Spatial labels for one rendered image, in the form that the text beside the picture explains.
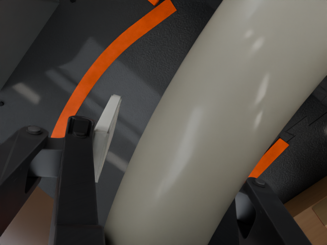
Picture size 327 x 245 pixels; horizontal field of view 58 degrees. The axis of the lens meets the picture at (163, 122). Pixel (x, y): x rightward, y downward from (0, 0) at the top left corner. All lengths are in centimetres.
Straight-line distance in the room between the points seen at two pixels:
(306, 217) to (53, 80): 103
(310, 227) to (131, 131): 75
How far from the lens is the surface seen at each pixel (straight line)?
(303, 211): 121
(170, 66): 101
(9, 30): 91
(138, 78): 103
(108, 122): 16
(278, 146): 115
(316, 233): 129
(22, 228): 148
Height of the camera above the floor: 101
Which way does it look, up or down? 70 degrees down
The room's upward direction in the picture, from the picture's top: 173 degrees counter-clockwise
